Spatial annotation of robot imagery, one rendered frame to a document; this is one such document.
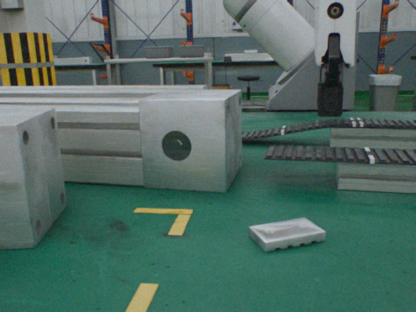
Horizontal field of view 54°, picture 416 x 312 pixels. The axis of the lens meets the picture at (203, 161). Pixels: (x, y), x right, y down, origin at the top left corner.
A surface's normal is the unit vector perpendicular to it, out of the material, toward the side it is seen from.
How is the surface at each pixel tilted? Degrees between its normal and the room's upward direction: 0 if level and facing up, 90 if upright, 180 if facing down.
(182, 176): 90
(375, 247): 0
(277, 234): 0
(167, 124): 90
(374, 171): 90
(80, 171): 90
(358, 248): 0
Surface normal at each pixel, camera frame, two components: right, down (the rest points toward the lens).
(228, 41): -0.15, 0.26
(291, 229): -0.03, -0.96
